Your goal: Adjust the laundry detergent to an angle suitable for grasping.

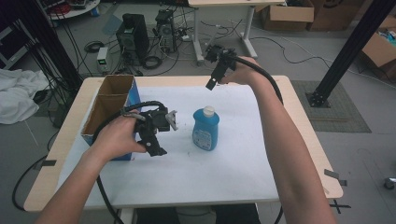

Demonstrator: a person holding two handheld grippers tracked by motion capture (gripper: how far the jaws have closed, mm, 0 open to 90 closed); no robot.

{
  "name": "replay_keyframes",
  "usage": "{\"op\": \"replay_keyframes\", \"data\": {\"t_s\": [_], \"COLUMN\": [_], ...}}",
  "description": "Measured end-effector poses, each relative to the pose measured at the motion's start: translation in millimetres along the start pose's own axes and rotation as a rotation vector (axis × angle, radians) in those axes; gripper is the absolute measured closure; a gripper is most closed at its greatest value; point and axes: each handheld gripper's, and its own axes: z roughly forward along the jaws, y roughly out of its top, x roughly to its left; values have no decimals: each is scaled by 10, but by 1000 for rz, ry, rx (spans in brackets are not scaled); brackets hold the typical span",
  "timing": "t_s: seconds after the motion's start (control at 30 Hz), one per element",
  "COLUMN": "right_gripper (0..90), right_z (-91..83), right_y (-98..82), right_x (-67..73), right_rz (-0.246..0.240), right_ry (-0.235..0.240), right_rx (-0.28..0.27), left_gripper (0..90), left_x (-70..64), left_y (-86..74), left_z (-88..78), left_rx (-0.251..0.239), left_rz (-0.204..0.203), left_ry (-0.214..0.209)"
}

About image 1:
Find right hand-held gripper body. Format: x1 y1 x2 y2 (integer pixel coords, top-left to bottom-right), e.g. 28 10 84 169
205 48 238 91

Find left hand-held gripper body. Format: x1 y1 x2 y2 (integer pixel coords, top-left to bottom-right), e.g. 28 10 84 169
134 106 171 158

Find person's right hand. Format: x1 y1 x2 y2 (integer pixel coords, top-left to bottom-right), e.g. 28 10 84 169
219 55 269 87

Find person's left hand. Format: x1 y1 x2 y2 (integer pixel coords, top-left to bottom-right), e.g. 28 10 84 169
89 108 148 163

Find blue bottle with white cap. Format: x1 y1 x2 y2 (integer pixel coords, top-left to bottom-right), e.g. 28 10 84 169
191 105 220 152

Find white-legged desk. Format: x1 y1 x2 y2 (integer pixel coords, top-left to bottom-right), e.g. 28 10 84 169
187 0 287 67

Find blue cardboard box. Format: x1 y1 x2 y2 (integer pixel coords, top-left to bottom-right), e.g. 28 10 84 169
80 74 142 161

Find white table mat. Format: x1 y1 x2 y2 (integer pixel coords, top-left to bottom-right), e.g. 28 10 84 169
55 84 280 210

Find black computer tower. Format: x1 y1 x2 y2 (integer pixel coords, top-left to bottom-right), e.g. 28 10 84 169
115 12 150 65

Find small white power supply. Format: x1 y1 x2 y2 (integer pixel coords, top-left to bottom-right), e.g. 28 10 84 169
95 46 110 75

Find person's dark trousers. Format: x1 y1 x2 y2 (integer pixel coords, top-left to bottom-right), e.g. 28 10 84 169
135 203 262 224

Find light wooden table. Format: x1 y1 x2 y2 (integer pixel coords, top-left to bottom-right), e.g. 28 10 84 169
23 75 345 213

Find grey floor mat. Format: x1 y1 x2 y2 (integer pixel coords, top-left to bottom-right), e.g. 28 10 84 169
290 79 373 133

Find round white table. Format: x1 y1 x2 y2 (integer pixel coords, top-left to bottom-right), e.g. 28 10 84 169
39 0 102 21

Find black curtain stand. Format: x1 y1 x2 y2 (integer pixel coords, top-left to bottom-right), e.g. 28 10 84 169
17 0 84 91

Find white cloth pile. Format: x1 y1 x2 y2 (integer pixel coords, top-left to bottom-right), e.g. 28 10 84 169
0 68 50 126

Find grey tape strip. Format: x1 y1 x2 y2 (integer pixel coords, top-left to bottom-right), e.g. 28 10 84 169
323 168 348 188

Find open brown cardboard box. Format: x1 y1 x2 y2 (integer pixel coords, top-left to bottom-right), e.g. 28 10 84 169
360 14 396 69

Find caster wheel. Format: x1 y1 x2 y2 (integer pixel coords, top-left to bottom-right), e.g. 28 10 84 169
383 176 396 191

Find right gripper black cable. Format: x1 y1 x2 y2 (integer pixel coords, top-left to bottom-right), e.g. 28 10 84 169
230 54 285 224

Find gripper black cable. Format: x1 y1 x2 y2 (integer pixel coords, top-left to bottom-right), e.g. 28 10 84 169
230 54 285 224
92 100 169 224

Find open-frame computer tower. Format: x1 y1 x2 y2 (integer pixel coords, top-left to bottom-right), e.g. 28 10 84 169
154 8 177 54

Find coiled black cable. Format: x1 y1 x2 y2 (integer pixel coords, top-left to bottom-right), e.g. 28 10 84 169
84 40 106 53
142 54 163 70

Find white floor cable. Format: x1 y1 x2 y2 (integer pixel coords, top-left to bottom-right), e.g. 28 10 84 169
248 36 396 91

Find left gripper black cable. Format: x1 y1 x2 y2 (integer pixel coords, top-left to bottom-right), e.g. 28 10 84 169
92 100 169 224

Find black aluminium frame post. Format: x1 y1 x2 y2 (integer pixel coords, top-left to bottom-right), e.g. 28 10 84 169
305 0 396 109

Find black floor cable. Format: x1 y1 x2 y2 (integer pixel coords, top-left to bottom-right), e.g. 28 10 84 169
11 130 60 213

